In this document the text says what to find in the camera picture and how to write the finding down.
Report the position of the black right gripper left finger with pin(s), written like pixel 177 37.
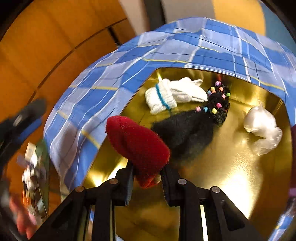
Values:
pixel 70 220

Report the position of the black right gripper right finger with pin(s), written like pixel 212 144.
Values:
pixel 205 214

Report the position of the red knitted soft object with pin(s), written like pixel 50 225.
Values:
pixel 140 145

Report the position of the black knitted soft item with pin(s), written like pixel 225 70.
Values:
pixel 186 134

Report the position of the person's left hand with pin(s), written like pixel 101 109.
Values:
pixel 23 222

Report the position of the blue plaid bed sheet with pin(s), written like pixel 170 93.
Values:
pixel 75 129

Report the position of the orange wooden wardrobe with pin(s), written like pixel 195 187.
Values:
pixel 50 43

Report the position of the gold cardboard box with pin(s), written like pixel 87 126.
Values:
pixel 257 185

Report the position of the white plastic bag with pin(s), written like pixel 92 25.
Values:
pixel 262 124

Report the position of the black hair scrunchie colourful beads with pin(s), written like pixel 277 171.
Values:
pixel 218 103

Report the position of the white sock blue stripe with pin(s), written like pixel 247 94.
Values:
pixel 166 94

